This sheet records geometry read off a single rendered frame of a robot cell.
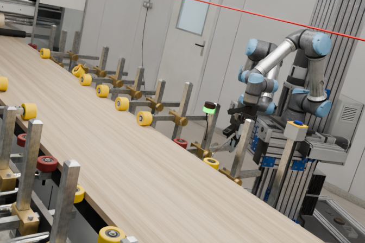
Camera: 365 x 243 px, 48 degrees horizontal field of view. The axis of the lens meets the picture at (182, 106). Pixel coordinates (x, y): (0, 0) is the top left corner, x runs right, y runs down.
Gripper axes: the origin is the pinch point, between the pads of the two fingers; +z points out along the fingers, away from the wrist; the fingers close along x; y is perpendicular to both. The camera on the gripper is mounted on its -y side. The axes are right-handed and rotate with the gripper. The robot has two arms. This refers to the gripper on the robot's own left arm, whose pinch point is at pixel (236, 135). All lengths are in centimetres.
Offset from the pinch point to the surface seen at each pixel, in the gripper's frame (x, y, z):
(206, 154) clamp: -6.9, -11.9, 13.8
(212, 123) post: -4.8, -13.5, -3.4
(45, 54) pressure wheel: 35, -187, 2
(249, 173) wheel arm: 3.2, 11.2, 18.8
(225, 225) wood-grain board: -75, 30, 10
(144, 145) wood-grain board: -40, -32, 9
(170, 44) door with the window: 336, -252, 1
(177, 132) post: 3.3, -37.5, 11.6
